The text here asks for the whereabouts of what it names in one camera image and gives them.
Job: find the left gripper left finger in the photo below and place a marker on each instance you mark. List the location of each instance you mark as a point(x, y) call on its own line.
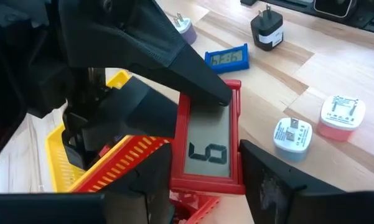
point(112, 205)

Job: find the black wall charger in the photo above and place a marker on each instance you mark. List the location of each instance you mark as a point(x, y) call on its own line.
point(266, 28)

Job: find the blue digital clock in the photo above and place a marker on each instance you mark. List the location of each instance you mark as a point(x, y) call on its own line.
point(227, 59)

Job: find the teal wall charger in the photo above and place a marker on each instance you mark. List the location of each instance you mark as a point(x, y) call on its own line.
point(292, 140)

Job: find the black table camera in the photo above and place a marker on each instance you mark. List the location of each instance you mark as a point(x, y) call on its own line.
point(333, 6)

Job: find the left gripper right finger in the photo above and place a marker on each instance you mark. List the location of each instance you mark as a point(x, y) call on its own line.
point(298, 205)

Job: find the yellow plastic basket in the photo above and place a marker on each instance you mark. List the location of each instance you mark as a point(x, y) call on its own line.
point(59, 161)

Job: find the red digital clock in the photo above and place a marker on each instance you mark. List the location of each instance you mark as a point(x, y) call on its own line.
point(208, 140)

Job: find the pink wall charger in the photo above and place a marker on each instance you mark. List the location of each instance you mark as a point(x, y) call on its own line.
point(340, 112)

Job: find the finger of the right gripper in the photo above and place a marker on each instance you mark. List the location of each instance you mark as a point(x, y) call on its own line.
point(127, 37)
point(137, 112)

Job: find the red plastic basket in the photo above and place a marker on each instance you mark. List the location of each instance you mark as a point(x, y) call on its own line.
point(121, 161)

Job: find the purple wall charger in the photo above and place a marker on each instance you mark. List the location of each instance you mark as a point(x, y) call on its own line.
point(186, 31)

